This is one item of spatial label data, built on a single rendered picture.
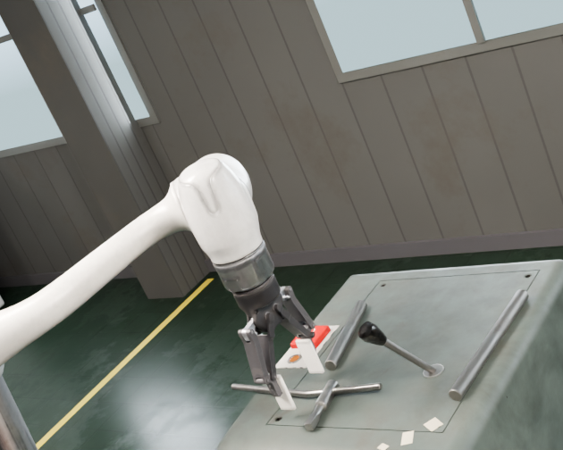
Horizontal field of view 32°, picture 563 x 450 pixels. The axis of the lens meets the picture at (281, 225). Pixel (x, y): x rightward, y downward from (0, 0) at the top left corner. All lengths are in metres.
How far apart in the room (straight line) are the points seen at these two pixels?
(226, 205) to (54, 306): 0.33
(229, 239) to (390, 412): 0.38
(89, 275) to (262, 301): 0.29
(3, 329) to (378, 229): 3.58
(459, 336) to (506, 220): 2.99
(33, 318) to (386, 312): 0.66
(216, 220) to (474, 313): 0.52
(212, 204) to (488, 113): 3.04
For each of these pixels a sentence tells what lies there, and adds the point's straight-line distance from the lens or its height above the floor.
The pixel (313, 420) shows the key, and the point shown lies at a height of 1.27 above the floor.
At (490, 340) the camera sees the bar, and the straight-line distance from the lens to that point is 1.65.
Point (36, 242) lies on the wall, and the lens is 6.95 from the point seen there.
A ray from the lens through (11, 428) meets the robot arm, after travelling 1.92.
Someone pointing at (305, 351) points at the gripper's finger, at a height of 1.33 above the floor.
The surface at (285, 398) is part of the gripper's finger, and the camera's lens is 1.67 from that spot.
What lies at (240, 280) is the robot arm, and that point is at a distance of 1.57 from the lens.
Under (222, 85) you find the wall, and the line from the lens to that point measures 5.14.
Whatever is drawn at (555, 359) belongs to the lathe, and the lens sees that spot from 1.77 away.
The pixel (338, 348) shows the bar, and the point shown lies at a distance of 1.79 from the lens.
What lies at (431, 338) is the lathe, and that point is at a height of 1.25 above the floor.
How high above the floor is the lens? 2.12
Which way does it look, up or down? 20 degrees down
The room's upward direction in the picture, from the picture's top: 24 degrees counter-clockwise
